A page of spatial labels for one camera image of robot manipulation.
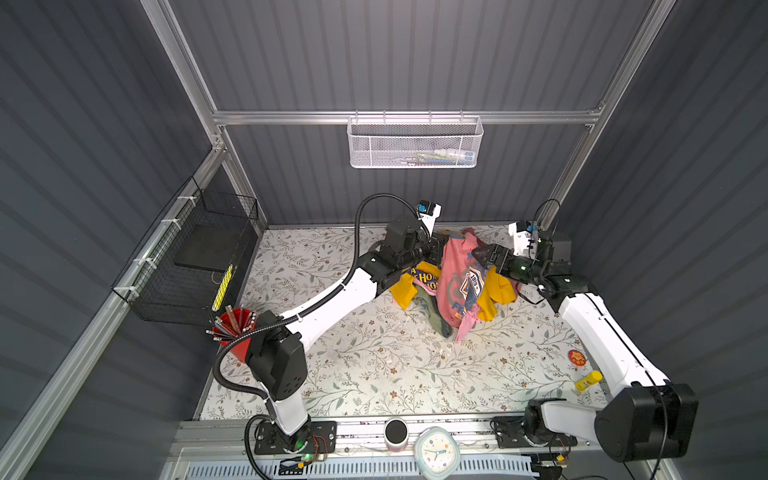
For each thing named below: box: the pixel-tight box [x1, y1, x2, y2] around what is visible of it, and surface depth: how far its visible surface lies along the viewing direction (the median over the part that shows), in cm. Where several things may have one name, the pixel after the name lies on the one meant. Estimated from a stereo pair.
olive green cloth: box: [413, 284, 453, 338], surface depth 93 cm
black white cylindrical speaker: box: [384, 418, 409, 452], surface depth 71 cm
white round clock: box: [415, 426, 461, 480], surface depth 71 cm
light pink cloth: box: [436, 255, 485, 344], surface depth 83 cm
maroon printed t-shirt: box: [437, 232, 486, 328], surface depth 82 cm
